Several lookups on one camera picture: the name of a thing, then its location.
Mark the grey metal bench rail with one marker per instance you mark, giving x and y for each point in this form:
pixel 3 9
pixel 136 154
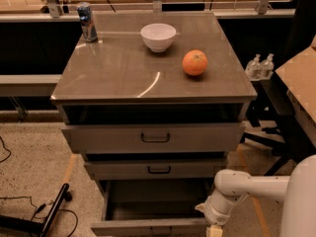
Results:
pixel 27 85

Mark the right clear sanitizer bottle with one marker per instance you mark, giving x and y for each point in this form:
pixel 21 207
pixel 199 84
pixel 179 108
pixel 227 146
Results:
pixel 267 66

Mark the left clear sanitizer bottle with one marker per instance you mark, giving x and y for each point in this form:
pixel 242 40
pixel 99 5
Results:
pixel 253 68

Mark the grey top drawer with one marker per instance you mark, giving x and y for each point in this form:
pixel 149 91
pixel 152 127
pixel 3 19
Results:
pixel 154 138

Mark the orange fruit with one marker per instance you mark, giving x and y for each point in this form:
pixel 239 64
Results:
pixel 194 62

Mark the grey middle drawer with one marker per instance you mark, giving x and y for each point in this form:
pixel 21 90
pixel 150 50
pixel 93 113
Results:
pixel 154 169

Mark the black office chair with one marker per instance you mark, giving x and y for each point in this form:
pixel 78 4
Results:
pixel 272 93

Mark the grey drawer cabinet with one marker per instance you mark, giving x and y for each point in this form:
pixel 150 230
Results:
pixel 119 80

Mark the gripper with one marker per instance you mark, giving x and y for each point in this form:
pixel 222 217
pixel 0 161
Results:
pixel 215 215

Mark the white ceramic bowl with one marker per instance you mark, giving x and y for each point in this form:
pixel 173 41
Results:
pixel 158 37

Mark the grey drawer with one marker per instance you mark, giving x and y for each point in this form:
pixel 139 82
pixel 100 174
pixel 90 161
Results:
pixel 154 138
pixel 154 169
pixel 152 208

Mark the blue silver drink can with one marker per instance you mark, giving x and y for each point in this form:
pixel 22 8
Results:
pixel 87 23

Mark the clear sanitizer bottle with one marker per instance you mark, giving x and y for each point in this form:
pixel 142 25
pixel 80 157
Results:
pixel 253 68
pixel 267 66

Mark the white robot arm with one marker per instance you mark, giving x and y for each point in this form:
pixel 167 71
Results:
pixel 297 192

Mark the grey bottom drawer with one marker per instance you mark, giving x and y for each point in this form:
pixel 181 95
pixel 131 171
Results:
pixel 152 208

